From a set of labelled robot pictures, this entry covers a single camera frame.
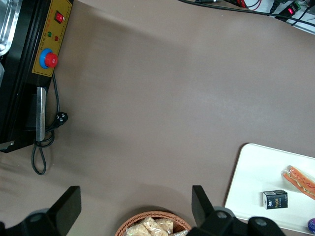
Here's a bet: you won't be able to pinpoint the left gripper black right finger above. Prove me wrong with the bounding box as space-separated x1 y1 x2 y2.
188 185 286 236

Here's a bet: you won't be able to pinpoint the steel pan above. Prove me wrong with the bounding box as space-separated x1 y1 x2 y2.
0 0 23 57

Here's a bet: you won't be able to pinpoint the sandwich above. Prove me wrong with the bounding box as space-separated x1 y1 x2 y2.
281 165 315 200

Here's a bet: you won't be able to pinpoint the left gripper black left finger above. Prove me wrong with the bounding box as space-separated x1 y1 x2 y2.
0 186 82 236

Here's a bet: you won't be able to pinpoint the small black tissue pack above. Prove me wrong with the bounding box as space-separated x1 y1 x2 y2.
262 189 288 210

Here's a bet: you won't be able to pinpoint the black machine with yellow panel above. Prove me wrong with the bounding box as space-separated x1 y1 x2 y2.
0 0 74 153

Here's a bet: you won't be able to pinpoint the clear bagged tan snack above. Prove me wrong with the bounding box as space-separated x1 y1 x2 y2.
126 216 160 236
155 218 174 234

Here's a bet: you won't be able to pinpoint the red emergency stop button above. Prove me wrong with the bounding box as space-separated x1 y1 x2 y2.
39 48 59 68

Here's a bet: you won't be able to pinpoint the round wicker basket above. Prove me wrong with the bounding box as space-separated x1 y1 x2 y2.
115 210 192 236

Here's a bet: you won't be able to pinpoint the red wires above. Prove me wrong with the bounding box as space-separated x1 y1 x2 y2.
231 0 262 11

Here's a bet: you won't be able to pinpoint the beige plastic tray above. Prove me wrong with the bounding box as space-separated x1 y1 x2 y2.
224 143 315 235

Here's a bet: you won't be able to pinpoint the black power cable with plug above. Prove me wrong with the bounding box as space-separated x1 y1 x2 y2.
31 73 69 176

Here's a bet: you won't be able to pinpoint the power strip with red light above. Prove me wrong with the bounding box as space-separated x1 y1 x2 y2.
269 0 315 32

